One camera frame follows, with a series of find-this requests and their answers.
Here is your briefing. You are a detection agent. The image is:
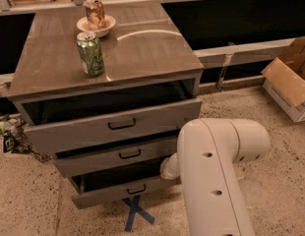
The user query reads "green soda can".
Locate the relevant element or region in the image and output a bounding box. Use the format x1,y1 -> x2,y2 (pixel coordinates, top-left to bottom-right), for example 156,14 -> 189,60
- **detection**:
77,31 -> 104,77

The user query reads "blue tape cross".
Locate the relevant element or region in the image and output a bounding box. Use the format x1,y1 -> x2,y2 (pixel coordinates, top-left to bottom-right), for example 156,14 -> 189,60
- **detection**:
122,195 -> 154,232

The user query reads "grey drawer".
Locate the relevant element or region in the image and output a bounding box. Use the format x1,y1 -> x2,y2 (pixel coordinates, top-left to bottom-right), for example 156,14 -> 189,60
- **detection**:
55,130 -> 179,178
72,156 -> 180,209
25,98 -> 202,155

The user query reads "orange crushed can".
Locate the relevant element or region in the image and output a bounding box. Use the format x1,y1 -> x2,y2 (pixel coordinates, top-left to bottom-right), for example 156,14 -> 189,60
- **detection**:
85,0 -> 106,30

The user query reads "metal window rail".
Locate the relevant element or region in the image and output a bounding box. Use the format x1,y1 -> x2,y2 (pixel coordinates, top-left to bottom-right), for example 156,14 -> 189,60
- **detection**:
195,38 -> 293,89

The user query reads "grey top drawer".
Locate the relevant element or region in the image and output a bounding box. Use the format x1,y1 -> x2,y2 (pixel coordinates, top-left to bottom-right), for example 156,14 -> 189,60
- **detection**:
25,98 -> 202,155

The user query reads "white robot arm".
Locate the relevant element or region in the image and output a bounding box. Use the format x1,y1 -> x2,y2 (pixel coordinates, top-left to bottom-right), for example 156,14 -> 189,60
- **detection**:
160,118 -> 271,236

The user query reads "grey bottom drawer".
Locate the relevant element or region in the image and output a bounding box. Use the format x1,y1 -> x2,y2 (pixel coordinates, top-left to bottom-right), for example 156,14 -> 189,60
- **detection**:
72,156 -> 180,209

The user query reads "cardboard box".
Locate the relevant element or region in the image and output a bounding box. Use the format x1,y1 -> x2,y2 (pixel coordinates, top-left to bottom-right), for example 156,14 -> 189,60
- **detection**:
262,36 -> 305,123

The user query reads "grey drawer cabinet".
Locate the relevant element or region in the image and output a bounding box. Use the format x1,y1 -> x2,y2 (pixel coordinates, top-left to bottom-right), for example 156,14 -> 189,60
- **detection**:
9,1 -> 203,125

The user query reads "white bowl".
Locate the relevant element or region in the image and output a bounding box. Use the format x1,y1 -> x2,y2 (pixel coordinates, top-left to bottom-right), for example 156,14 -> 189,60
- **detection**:
77,15 -> 116,37

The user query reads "grey middle drawer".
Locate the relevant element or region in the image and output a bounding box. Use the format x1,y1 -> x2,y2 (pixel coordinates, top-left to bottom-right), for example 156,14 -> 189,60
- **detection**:
55,130 -> 179,178

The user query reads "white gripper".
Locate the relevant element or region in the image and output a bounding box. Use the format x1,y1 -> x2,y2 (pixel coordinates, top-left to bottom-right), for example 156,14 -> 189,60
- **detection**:
160,157 -> 180,180

